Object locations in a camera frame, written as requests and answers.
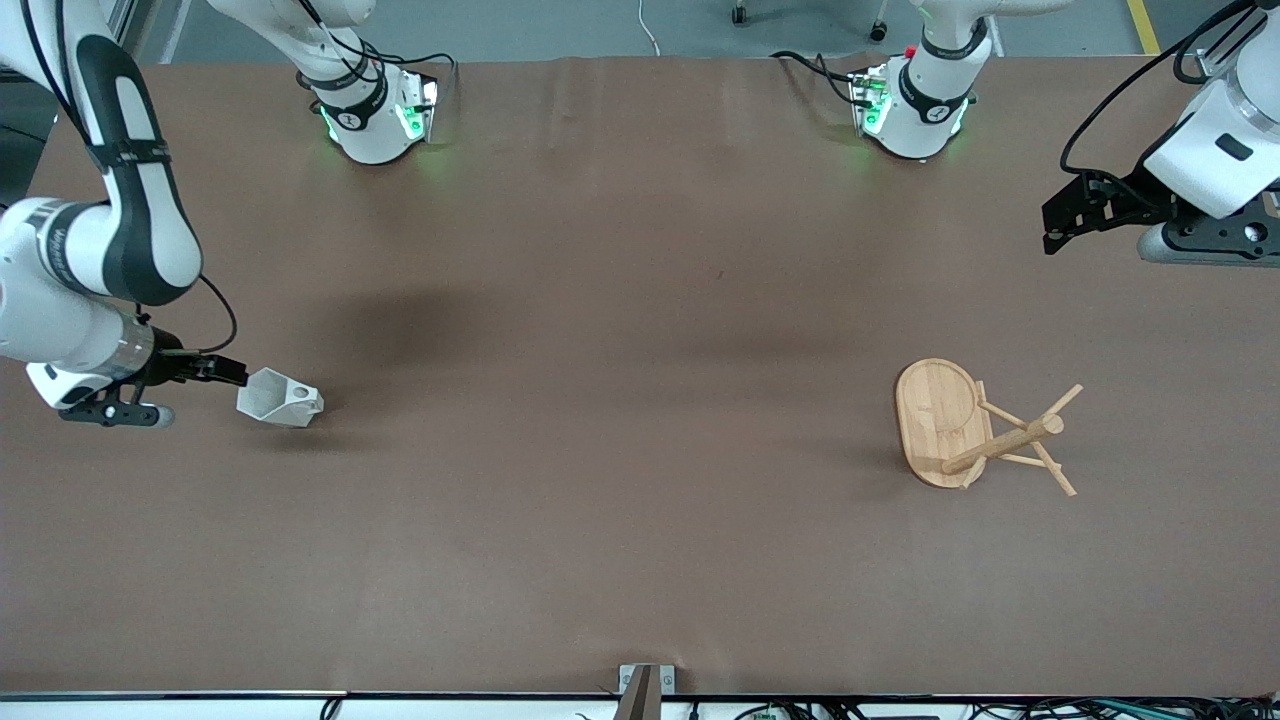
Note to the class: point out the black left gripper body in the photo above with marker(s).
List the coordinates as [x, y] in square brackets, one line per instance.
[1128, 204]

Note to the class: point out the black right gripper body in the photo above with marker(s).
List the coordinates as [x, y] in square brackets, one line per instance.
[169, 368]

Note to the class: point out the white faceted cup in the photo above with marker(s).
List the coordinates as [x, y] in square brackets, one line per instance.
[272, 395]

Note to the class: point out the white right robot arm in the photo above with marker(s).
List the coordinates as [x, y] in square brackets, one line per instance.
[140, 200]

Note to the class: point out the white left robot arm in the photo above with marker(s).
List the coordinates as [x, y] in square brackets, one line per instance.
[925, 110]

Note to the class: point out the wooden cup rack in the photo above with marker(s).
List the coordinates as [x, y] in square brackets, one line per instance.
[935, 415]

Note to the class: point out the yellow floor tape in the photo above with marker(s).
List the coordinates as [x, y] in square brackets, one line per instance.
[1142, 25]

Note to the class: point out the brown table cover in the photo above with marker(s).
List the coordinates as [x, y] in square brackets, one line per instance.
[640, 450]

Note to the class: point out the aluminium frame profile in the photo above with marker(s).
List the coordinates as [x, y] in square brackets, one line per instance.
[125, 25]

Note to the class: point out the grey metal camera mount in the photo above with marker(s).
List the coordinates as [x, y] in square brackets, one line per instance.
[646, 682]

